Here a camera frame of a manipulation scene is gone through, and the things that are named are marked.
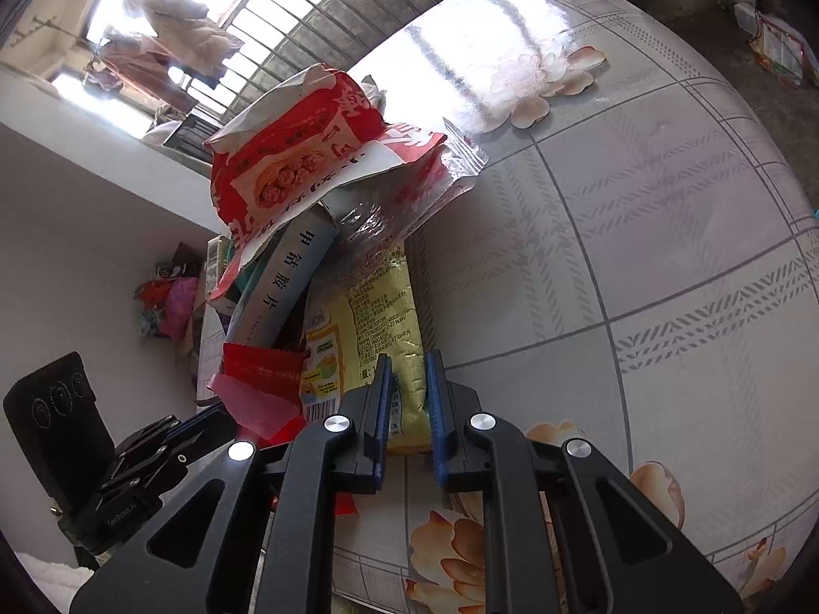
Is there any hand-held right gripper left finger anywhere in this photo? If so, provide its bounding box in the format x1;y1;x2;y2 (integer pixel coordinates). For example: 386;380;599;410
69;353;394;614

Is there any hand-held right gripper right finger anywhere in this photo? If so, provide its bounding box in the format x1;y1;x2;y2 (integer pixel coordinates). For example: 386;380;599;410
425;349;746;614

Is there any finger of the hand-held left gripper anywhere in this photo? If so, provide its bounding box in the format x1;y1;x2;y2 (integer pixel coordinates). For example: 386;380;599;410
167;406;238;463

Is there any pink plastic wrapper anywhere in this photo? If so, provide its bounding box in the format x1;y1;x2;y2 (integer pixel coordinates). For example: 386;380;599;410
211;374;303;441

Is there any yellow seasoning packet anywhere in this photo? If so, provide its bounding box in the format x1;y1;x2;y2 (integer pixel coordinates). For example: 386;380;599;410
300;239;433;455

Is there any white cardboard box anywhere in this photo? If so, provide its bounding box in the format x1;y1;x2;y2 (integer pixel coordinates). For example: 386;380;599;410
193;303;232;405

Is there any small red wrapper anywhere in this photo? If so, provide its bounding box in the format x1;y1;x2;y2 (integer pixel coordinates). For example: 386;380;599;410
221;342;308;398

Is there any pink plastic bag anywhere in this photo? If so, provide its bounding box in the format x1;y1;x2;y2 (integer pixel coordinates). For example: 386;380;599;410
160;277;201;341

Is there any red plastic bag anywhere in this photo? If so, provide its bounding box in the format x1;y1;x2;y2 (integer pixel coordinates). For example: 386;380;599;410
134;278;174;306

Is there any light blue medicine box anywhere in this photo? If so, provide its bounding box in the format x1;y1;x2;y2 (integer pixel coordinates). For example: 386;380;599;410
227;208;340;349

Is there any white fluffy rug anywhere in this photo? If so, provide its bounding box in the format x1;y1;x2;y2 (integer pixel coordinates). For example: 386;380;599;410
13;552;92;614

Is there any red and white dumpling bag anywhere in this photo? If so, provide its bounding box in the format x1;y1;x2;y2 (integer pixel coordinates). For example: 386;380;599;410
203;64;490;301

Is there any floral plastic tablecloth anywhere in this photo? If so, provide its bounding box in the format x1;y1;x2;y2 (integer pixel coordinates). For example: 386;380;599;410
320;0;819;614

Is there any hanging pinkish garment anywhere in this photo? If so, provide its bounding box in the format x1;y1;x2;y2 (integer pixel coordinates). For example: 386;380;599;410
83;29;199;116

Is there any metal window grille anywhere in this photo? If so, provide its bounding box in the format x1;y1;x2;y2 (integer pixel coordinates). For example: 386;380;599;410
218;0;462;117

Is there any hanging light padded jacket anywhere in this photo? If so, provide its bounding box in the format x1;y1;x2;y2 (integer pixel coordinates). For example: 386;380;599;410
137;0;247;87

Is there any colourful printed packet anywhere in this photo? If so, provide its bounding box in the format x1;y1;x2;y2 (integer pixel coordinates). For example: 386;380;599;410
747;9;805;89

